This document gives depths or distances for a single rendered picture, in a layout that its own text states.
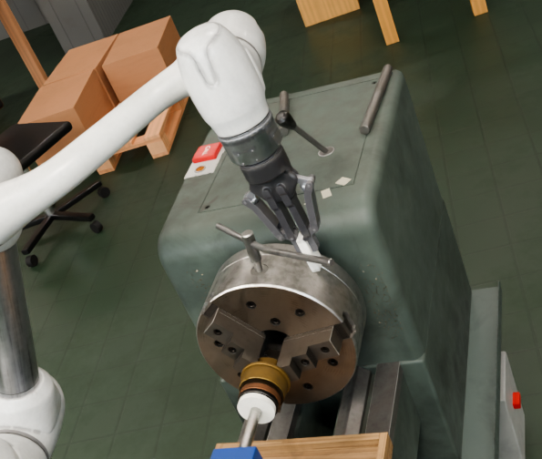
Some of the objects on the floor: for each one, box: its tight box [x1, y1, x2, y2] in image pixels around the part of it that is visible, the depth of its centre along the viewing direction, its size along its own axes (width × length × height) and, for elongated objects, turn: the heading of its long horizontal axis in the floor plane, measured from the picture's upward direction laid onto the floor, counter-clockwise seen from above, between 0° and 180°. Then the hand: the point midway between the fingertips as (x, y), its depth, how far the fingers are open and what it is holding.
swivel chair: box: [0, 47, 110, 267], centre depth 465 cm, size 70×70×110 cm
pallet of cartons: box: [17, 15, 189, 175], centre depth 573 cm, size 126×89×46 cm
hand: (310, 250), depth 144 cm, fingers closed
